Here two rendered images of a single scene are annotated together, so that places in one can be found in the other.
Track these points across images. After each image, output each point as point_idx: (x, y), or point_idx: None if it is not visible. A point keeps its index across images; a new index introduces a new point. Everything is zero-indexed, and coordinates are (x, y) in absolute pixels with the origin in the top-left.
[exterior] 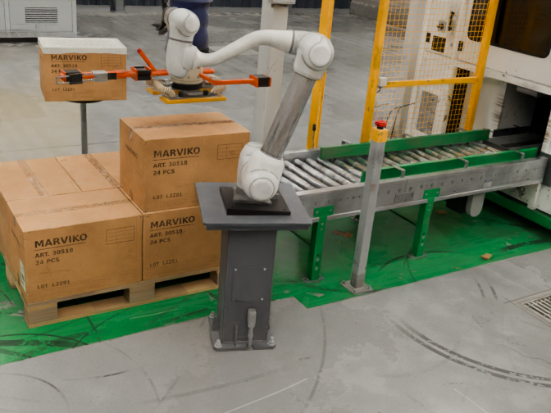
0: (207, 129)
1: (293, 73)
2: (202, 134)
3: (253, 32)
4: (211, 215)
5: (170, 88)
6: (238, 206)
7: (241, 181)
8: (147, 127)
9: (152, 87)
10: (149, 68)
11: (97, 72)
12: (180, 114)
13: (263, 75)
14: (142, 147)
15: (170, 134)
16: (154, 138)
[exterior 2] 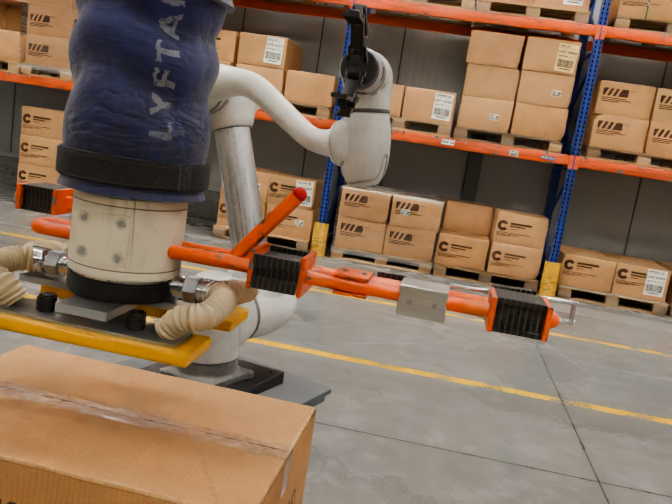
0: (104, 378)
1: (244, 129)
2: (153, 373)
3: (261, 76)
4: (304, 391)
5: (178, 300)
6: (262, 369)
7: (282, 314)
8: (238, 440)
9: (177, 344)
10: (266, 243)
11: (436, 284)
12: (7, 455)
13: (41, 184)
14: (310, 437)
15: (227, 398)
16: (283, 403)
